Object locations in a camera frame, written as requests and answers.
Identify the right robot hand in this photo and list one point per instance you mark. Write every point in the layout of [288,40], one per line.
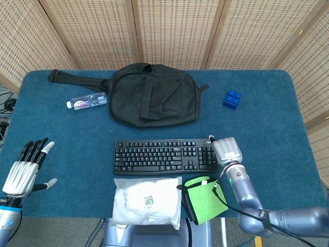
[227,150]

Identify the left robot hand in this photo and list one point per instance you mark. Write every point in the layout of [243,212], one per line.
[21,172]

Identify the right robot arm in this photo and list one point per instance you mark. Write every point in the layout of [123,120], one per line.
[257,205]

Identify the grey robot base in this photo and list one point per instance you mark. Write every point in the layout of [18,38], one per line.
[159,232]

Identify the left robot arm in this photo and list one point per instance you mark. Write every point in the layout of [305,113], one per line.
[9,221]

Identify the black keyboard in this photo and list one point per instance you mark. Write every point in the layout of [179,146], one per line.
[165,157]

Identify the blue toy building brick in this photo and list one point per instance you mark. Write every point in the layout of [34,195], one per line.
[232,100]

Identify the green and black pouch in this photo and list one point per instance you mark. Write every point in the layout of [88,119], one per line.
[203,200]

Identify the blue table mat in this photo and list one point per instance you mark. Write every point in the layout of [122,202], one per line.
[77,144]

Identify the black sling bag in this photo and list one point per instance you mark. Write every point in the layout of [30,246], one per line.
[154,95]

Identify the white plastic packaged cloth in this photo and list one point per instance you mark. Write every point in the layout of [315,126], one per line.
[146,202]

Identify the clear plastic water bottle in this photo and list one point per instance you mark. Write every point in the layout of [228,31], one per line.
[87,101]

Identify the woven bamboo folding screen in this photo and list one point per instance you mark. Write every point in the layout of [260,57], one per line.
[164,33]

